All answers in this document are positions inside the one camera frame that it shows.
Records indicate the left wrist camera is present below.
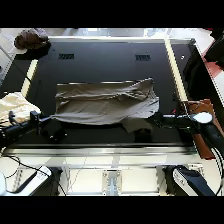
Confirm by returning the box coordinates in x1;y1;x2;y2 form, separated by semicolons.
29;110;43;135

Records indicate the red-brown garment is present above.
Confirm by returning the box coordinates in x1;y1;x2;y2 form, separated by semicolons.
185;98;217;161

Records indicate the silver frame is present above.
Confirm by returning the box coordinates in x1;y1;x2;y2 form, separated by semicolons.
0;145;205;197

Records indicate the khaki grey shirt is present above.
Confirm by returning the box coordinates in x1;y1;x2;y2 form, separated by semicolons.
50;77;161;134

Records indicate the black cable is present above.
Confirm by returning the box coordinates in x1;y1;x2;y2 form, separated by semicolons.
212;146;224;197
0;151;52;196

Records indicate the dark brown garment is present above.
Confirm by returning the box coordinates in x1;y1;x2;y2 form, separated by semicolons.
13;28;51;51

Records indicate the cream garment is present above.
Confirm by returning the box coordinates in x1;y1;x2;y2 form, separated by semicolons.
0;92;42;127

